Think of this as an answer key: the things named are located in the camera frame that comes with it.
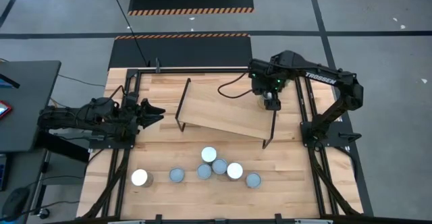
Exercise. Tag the yellow-green labelled can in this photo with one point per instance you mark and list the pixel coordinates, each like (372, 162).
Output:
(209, 154)

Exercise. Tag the red-edged tablet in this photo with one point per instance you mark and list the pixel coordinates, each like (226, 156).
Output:
(4, 109)

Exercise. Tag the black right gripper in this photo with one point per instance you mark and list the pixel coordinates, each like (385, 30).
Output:
(266, 79)

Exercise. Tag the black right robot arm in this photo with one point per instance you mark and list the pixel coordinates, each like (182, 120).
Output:
(324, 74)

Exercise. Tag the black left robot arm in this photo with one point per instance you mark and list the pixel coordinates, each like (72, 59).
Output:
(101, 116)

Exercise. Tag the black aluminium rig frame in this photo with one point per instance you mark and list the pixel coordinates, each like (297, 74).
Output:
(202, 70)

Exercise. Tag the black computer mouse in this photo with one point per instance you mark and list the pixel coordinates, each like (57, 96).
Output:
(15, 200)

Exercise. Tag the tall peas can blue label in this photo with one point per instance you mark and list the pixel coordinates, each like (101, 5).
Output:
(234, 170)

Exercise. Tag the black flat device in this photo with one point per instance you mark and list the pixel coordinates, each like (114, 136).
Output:
(8, 81)

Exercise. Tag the wooden shelf black metal legs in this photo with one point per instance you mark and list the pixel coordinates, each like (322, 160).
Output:
(219, 109)

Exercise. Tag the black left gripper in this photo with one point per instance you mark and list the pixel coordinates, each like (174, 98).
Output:
(134, 116)

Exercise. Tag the dark grey desk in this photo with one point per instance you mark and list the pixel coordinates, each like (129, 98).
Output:
(30, 92)

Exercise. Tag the mixed vegetables can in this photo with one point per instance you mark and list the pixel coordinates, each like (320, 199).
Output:
(219, 166)

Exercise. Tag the black caster wheel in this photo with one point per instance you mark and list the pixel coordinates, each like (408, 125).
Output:
(44, 213)

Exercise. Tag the green dotted peas can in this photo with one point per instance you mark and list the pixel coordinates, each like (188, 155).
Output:
(204, 171)

